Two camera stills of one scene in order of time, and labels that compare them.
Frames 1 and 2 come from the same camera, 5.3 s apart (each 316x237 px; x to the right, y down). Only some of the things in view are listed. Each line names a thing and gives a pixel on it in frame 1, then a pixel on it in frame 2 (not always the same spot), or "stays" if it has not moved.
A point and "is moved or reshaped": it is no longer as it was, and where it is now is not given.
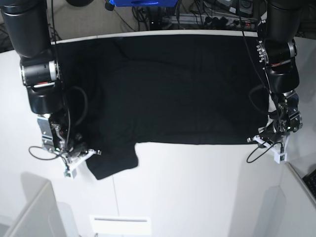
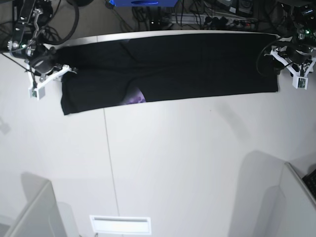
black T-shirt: x=118 y=92 is moved or reshaped
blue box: x=136 y=3 stays
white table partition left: x=39 y=217 stays
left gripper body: x=272 y=136 -> x=298 y=59
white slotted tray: x=120 y=224 stays
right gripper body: x=78 y=153 -> x=41 y=69
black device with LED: x=155 y=18 stays
